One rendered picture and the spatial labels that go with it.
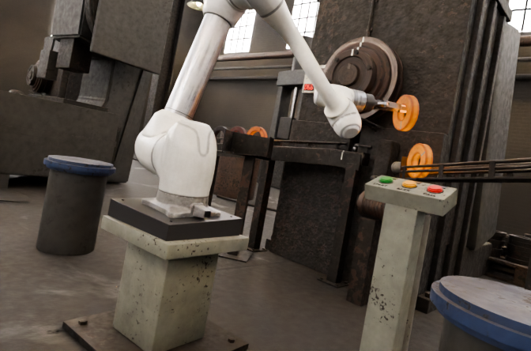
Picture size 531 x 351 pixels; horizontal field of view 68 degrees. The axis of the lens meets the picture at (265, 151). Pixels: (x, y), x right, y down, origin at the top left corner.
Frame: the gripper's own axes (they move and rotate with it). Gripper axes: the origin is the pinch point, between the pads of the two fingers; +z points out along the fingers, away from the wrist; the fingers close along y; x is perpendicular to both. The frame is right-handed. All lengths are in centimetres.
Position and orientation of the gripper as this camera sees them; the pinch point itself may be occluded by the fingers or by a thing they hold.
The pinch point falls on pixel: (405, 109)
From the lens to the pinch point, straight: 179.8
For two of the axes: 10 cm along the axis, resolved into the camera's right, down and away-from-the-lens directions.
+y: 2.2, 0.3, -9.8
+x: 1.3, -9.9, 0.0
